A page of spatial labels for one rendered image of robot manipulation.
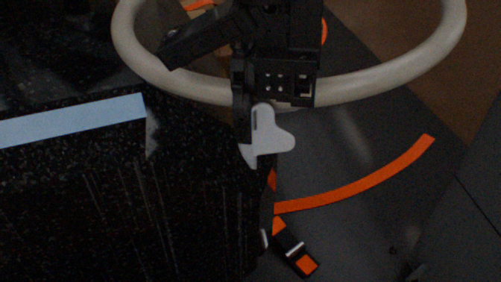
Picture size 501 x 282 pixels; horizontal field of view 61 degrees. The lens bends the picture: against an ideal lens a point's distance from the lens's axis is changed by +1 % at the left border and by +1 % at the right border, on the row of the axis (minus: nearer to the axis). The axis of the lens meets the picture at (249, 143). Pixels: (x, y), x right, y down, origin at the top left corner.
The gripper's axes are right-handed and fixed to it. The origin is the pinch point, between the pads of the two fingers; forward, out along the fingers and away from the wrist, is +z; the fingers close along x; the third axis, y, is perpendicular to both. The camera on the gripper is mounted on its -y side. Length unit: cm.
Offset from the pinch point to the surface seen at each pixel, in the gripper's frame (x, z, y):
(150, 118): 10.5, 6.9, -18.4
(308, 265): 34, 81, 7
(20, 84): 9.5, 1.6, -37.7
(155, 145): 8.2, 10.3, -17.4
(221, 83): -0.2, -8.4, -2.8
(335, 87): 0.6, -8.3, 8.9
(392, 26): 184, 78, 37
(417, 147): 92, 81, 43
